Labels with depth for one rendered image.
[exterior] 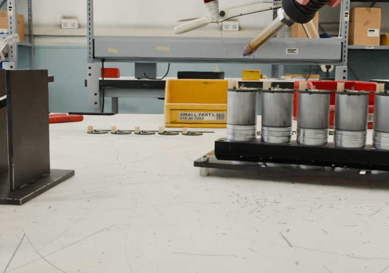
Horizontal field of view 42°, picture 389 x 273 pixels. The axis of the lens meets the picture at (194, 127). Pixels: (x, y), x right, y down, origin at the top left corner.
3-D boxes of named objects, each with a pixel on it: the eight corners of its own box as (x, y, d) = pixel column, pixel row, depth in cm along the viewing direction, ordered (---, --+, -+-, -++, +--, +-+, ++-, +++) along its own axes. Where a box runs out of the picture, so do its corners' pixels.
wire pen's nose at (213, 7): (208, 23, 38) (202, 4, 38) (220, 19, 39) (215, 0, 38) (213, 22, 37) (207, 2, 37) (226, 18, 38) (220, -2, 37)
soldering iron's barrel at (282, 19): (241, 61, 38) (290, 17, 32) (237, 42, 38) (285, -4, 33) (257, 61, 38) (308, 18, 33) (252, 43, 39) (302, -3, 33)
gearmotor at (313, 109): (326, 158, 38) (329, 90, 37) (293, 156, 39) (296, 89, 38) (328, 153, 40) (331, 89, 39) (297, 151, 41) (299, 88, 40)
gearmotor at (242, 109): (253, 154, 39) (254, 88, 39) (222, 151, 40) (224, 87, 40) (259, 148, 42) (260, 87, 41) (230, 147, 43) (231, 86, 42)
